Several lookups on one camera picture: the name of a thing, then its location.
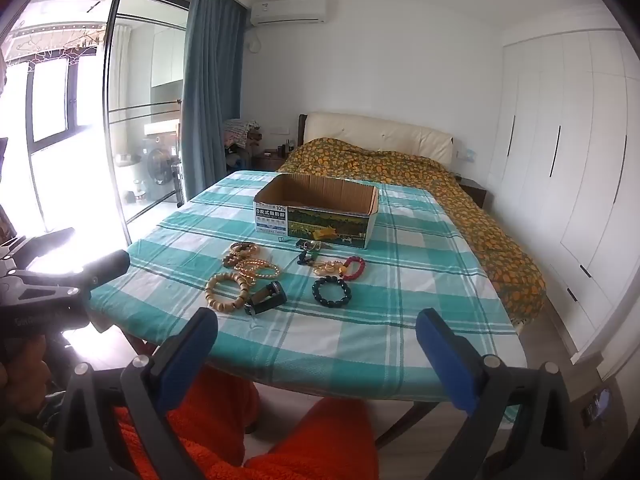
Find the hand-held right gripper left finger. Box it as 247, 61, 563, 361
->
50, 307, 219, 480

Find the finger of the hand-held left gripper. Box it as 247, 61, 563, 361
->
0, 228, 76, 271
7, 250, 132, 309

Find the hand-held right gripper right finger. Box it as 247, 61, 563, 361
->
416, 308, 601, 480

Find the light wooden bead bracelet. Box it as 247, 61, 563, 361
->
205, 272, 252, 312

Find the black wristwatch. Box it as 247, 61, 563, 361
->
244, 281, 289, 317

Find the amber bead bracelet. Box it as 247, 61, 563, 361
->
239, 258, 281, 287

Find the red bead bracelet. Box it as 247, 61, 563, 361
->
340, 256, 366, 282

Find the dark blue bead bracelet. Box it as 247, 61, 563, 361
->
311, 276, 351, 307

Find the printed cardboard box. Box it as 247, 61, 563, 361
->
253, 173, 379, 250

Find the person's left forearm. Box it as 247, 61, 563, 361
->
0, 410, 55, 480

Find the person's left hand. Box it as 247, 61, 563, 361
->
0, 335, 51, 413

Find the teal plaid tablecloth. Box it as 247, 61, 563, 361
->
89, 170, 529, 404

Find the washing machine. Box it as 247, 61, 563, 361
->
142, 134, 182, 188

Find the black framed window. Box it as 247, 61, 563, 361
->
0, 52, 83, 153

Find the dark wooden nightstand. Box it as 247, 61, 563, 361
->
456, 176, 489, 210
251, 148, 289, 172

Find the pile of clothes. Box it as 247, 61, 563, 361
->
222, 118, 262, 155

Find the clothes drying rack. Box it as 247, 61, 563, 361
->
9, 22, 109, 63

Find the blue curtain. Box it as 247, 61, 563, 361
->
179, 0, 249, 207

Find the sliding glass door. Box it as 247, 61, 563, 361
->
101, 0, 195, 228

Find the cream padded headboard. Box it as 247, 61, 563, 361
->
299, 111, 454, 167

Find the white wardrobe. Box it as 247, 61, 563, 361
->
486, 29, 635, 367

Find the white air conditioner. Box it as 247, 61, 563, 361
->
249, 0, 329, 28

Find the brown wooden bead bracelet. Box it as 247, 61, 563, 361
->
229, 241, 262, 267

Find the gold chain jewelry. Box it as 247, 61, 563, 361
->
313, 259, 347, 279

